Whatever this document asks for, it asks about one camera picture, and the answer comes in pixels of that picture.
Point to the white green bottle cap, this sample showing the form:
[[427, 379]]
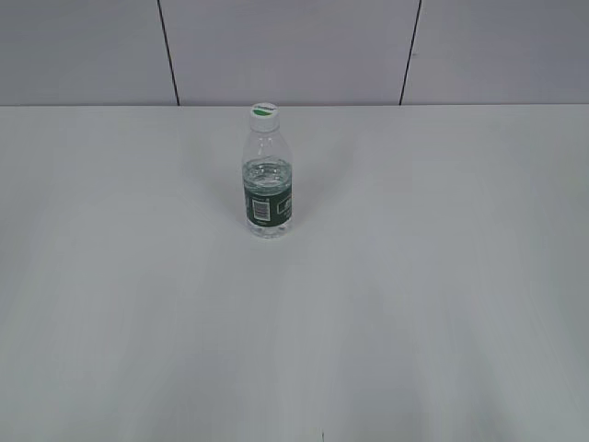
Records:
[[264, 117]]

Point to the clear water bottle green label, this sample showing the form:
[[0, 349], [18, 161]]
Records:
[[267, 178]]

